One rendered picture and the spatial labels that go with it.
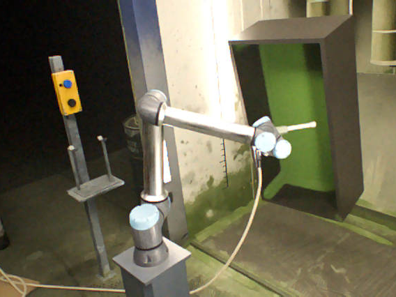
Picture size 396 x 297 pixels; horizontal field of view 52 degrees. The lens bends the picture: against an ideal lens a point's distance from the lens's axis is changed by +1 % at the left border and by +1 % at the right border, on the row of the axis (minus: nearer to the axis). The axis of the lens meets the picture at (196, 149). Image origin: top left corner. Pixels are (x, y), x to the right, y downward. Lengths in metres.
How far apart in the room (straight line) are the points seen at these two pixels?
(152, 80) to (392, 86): 2.00
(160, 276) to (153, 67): 1.37
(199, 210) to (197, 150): 0.51
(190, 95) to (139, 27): 0.64
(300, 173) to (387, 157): 0.76
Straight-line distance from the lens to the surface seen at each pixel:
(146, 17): 2.76
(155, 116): 1.86
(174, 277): 2.22
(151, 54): 2.78
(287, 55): 2.72
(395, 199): 3.50
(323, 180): 3.11
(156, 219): 2.09
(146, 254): 2.16
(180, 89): 2.95
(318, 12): 3.58
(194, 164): 3.16
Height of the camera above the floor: 1.92
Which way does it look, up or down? 21 degrees down
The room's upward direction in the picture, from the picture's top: 7 degrees counter-clockwise
